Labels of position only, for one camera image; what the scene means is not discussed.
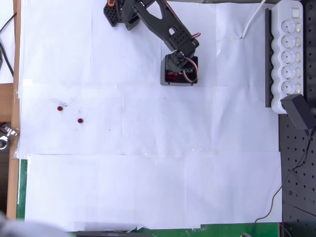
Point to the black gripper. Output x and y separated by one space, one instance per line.
177 73

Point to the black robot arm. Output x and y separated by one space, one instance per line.
158 19

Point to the black box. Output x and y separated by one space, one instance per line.
177 83

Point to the white paper table cover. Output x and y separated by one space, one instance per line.
148 128

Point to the orange black table clamp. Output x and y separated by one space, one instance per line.
111 2

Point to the white keyboard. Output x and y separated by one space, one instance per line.
287 49

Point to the black power adapter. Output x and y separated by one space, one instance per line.
295 111

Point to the black pegboard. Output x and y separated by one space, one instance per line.
298 172

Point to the silver metal clamp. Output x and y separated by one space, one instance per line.
7 135

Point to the dark flat device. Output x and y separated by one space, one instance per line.
111 234

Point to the green cutting mat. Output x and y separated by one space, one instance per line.
22 187

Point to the blurry grey object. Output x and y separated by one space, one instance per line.
24 227

